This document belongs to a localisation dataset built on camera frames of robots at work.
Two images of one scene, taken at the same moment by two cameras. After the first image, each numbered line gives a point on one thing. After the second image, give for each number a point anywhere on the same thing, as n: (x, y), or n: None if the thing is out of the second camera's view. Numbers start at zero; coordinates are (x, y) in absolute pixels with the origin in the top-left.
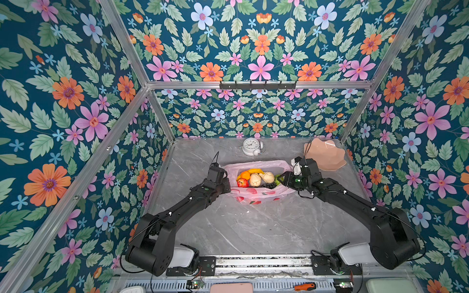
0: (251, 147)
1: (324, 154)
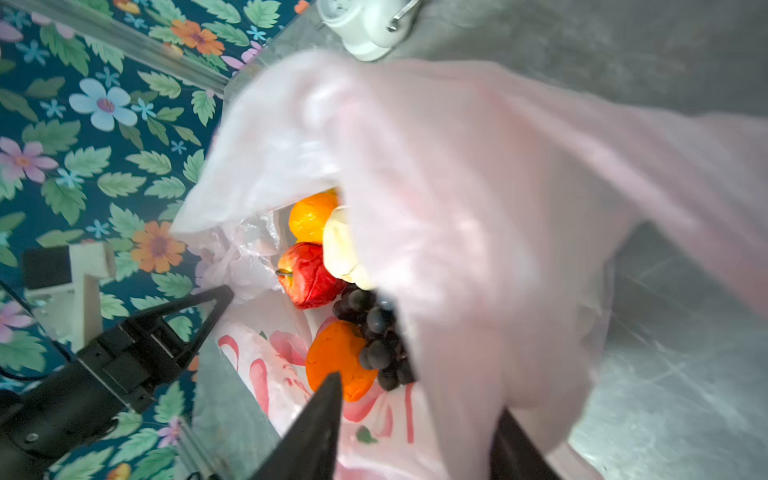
0: (370, 29)
1: None
